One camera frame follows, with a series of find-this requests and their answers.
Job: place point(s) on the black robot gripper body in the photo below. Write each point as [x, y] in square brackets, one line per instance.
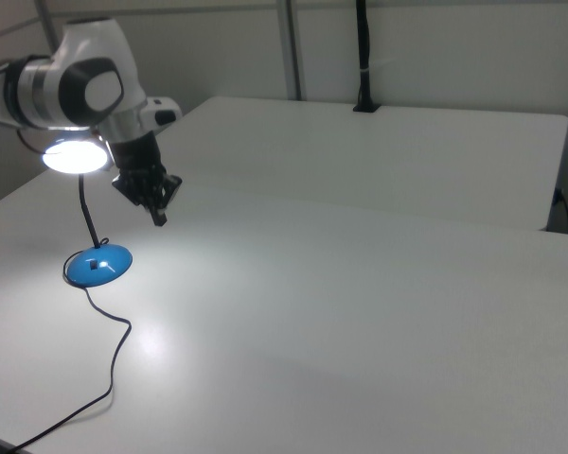
[139, 161]

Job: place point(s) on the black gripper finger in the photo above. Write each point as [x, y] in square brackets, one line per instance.
[150, 210]
[161, 216]

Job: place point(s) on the blue gooseneck desk lamp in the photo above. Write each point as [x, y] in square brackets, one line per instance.
[99, 267]

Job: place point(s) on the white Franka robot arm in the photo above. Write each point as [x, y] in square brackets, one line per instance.
[90, 42]

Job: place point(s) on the white adjoining table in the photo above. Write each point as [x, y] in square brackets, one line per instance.
[383, 156]

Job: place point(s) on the black pole with clamp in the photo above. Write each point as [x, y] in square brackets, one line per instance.
[364, 47]

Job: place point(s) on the grey metal partition post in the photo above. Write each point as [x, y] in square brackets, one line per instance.
[47, 23]
[291, 47]

